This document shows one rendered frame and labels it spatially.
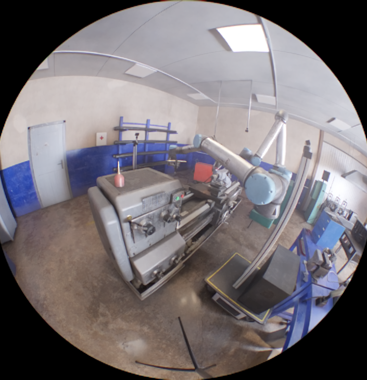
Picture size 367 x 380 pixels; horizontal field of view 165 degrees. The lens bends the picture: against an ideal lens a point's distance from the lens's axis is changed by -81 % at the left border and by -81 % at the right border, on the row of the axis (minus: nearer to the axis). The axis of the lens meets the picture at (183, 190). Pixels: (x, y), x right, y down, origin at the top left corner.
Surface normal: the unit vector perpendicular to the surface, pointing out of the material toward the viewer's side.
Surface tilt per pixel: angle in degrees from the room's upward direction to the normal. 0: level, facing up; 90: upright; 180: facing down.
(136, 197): 45
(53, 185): 90
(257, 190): 91
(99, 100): 90
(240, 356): 0
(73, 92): 90
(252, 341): 0
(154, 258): 32
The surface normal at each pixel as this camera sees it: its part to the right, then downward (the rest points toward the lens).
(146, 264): 0.51, -0.59
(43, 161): 0.77, 0.34
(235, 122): -0.63, 0.24
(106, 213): 0.63, -0.38
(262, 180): -0.83, 0.15
